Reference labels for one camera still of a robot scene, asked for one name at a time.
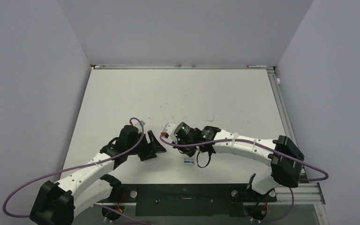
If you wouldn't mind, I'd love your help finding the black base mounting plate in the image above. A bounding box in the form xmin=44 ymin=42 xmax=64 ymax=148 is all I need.
xmin=101 ymin=183 xmax=277 ymax=217

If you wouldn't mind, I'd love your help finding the aluminium frame rail right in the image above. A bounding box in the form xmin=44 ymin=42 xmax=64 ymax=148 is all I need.
xmin=267 ymin=67 xmax=325 ymax=205

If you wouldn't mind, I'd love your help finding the aluminium frame rail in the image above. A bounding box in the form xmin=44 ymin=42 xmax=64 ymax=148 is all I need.
xmin=267 ymin=67 xmax=325 ymax=205
xmin=91 ymin=64 xmax=275 ymax=70

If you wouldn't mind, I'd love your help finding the aluminium frame rail back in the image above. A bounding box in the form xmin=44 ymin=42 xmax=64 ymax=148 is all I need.
xmin=91 ymin=64 xmax=275 ymax=70

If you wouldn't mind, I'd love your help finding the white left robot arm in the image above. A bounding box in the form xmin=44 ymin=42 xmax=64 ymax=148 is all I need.
xmin=29 ymin=125 xmax=166 ymax=225

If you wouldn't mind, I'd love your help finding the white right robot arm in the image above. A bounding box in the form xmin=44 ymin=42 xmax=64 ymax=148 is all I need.
xmin=163 ymin=122 xmax=305 ymax=201

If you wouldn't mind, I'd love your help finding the white battery compartment cover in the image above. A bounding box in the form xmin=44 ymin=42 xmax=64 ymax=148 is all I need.
xmin=206 ymin=113 xmax=215 ymax=122

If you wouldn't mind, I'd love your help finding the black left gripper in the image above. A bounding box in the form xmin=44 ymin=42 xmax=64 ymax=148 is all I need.
xmin=127 ymin=131 xmax=165 ymax=161

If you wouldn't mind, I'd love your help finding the white air conditioner remote control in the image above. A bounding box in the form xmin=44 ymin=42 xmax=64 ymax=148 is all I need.
xmin=184 ymin=158 xmax=195 ymax=165

